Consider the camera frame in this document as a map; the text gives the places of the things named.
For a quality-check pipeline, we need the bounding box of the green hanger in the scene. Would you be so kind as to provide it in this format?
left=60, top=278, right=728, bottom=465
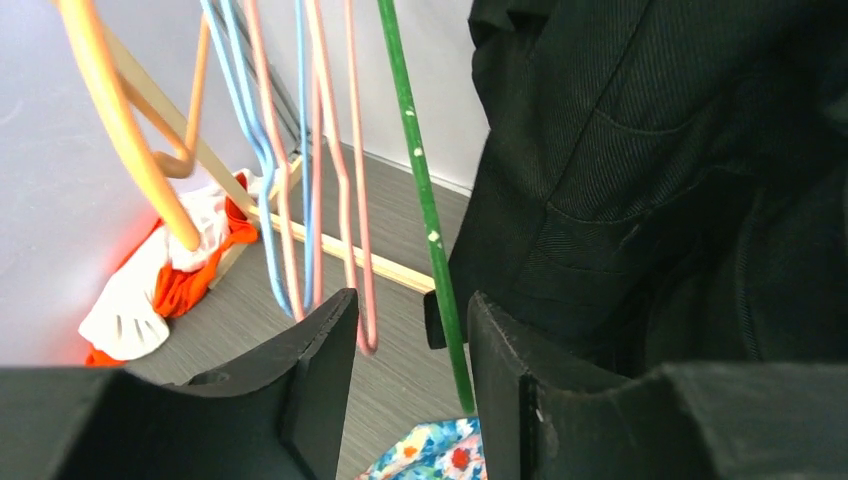
left=377, top=0, right=476, bottom=414

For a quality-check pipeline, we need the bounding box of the blue hanger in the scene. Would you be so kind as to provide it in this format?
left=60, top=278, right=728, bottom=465
left=200, top=0, right=293, bottom=316

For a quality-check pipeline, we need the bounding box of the blue patterned garment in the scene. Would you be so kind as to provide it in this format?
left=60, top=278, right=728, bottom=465
left=358, top=416, right=488, bottom=480

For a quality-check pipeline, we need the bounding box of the aluminium frame post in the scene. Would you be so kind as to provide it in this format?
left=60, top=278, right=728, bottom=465
left=211, top=0, right=309, bottom=150

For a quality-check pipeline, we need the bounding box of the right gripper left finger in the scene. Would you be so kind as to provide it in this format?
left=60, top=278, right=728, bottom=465
left=1, top=289, right=359, bottom=479

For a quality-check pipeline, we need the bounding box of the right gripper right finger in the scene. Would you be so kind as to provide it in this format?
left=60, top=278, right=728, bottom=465
left=468, top=293, right=847, bottom=479

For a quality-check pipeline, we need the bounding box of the orange hanger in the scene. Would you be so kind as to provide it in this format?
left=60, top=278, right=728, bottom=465
left=55, top=1, right=210, bottom=251

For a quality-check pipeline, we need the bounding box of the pink hanger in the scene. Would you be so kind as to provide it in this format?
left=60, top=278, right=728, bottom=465
left=295, top=1, right=379, bottom=356

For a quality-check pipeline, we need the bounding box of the white and orange clothes pile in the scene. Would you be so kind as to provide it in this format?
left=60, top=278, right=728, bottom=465
left=78, top=185, right=259, bottom=367

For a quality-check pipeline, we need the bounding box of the black pleated skirt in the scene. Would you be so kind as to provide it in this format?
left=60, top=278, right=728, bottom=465
left=449, top=1, right=847, bottom=377

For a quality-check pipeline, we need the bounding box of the wooden clothes rack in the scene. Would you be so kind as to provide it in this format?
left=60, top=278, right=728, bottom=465
left=99, top=23, right=437, bottom=296

